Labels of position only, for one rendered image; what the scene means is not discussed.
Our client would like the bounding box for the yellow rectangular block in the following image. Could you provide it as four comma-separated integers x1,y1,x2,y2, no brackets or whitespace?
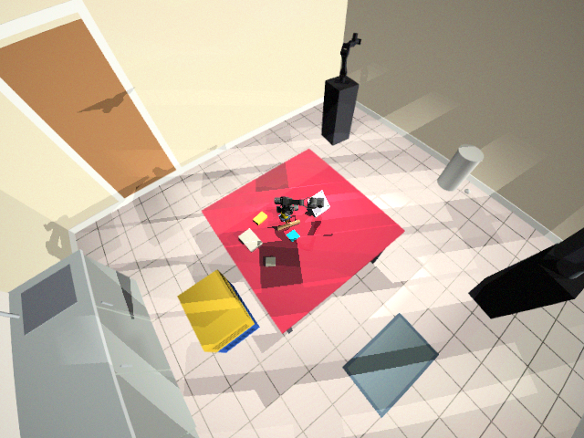
253,212,267,225

